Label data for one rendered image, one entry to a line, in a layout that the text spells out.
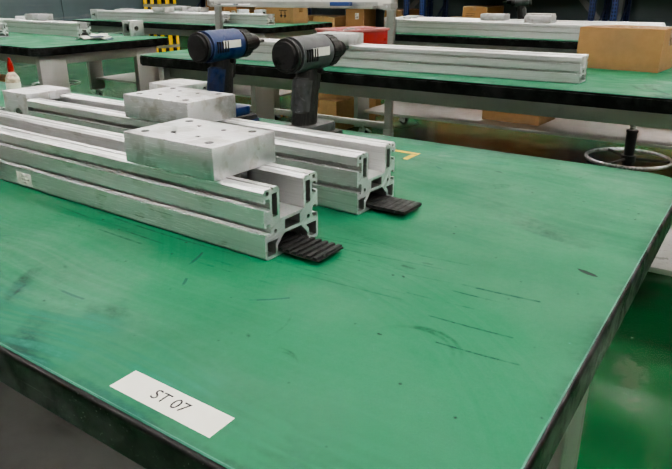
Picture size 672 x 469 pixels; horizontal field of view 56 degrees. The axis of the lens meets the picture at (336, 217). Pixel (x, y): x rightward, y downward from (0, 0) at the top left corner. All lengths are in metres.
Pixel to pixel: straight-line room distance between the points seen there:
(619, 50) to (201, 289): 2.17
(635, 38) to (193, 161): 2.08
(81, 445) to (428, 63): 1.67
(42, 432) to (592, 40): 2.21
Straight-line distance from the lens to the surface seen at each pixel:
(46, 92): 1.46
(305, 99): 1.11
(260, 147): 0.80
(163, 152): 0.80
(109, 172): 0.91
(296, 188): 0.77
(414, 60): 2.39
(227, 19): 5.68
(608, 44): 2.65
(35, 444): 1.47
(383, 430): 0.48
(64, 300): 0.70
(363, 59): 2.51
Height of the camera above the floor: 1.08
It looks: 20 degrees down
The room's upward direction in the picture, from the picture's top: straight up
